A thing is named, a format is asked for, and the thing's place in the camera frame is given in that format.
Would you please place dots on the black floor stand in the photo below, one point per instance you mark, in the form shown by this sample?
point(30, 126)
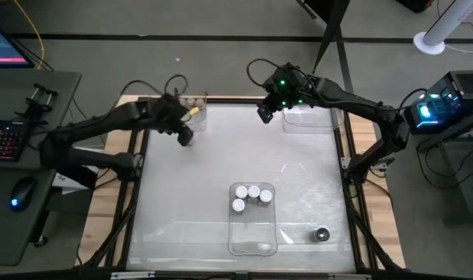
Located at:
point(333, 23)

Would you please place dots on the black clamp tool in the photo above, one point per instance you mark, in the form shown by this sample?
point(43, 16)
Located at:
point(35, 110)

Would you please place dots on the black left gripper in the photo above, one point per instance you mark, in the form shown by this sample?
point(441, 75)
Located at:
point(168, 114)

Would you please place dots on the grey side table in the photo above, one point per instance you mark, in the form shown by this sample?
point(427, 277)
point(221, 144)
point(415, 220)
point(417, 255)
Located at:
point(470, 194)

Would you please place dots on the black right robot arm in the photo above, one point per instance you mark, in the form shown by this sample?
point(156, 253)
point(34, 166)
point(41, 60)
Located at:
point(357, 101)

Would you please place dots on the silver frame bracket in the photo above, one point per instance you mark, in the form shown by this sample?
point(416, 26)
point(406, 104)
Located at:
point(131, 275)
point(349, 277)

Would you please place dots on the clear plastic bin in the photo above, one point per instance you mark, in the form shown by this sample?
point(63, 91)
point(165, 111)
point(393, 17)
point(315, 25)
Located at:
point(310, 122)
point(199, 122)
point(252, 237)

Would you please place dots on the white tower fan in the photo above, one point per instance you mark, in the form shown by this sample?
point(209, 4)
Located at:
point(429, 43)

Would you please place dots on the black computer mouse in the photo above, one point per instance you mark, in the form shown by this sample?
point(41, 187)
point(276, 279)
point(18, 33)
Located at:
point(22, 192)

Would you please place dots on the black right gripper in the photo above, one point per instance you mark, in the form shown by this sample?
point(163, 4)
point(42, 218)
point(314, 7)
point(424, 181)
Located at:
point(287, 87)

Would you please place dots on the dark grey desk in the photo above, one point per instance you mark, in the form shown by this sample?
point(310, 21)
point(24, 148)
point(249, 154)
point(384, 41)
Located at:
point(11, 241)

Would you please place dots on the backlit black keyboard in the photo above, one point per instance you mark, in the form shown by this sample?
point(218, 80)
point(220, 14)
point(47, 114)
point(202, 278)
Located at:
point(5, 140)

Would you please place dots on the lit black computer tower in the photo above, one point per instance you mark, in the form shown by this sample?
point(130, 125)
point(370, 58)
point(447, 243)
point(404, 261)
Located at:
point(466, 83)

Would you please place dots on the black desk caster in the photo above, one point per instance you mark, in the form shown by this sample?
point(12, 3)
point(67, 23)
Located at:
point(40, 241)

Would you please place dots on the black box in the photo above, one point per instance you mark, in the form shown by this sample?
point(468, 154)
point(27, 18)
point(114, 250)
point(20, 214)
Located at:
point(415, 4)

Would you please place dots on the yellow tape tag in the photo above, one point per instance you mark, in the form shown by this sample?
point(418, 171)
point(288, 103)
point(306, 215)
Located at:
point(194, 111)

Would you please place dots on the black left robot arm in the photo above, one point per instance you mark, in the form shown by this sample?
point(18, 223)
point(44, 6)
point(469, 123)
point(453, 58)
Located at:
point(104, 116)

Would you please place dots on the computer monitor screen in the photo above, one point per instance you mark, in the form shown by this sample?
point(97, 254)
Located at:
point(3, 46)

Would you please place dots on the white box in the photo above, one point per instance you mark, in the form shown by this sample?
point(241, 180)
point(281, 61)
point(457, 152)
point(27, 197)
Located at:
point(65, 183)

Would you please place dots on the black aluminium table frame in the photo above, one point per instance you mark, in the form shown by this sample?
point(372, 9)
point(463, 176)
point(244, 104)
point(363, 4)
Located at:
point(228, 100)

